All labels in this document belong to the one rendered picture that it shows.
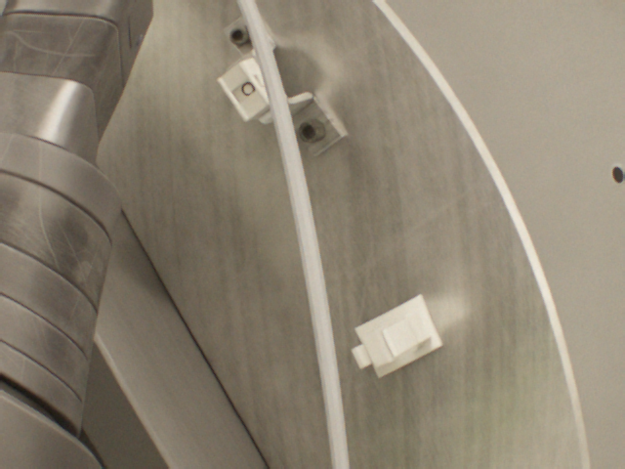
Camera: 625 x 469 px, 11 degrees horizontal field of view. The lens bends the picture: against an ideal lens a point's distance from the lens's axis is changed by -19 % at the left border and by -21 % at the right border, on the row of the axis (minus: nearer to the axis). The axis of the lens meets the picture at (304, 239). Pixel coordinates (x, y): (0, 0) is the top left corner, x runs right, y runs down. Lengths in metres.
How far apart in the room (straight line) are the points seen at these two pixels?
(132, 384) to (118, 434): 0.02
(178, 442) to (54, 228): 0.12
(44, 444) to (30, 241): 0.06
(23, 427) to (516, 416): 0.18
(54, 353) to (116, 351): 0.10
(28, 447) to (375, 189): 0.17
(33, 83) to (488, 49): 0.14
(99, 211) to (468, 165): 0.12
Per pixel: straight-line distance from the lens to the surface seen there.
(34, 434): 0.92
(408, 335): 1.03
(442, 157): 1.03
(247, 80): 1.03
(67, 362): 0.95
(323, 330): 1.01
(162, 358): 1.06
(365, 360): 1.04
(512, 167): 1.02
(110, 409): 1.04
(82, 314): 0.95
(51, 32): 0.96
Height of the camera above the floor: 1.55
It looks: 10 degrees down
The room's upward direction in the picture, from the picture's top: 6 degrees counter-clockwise
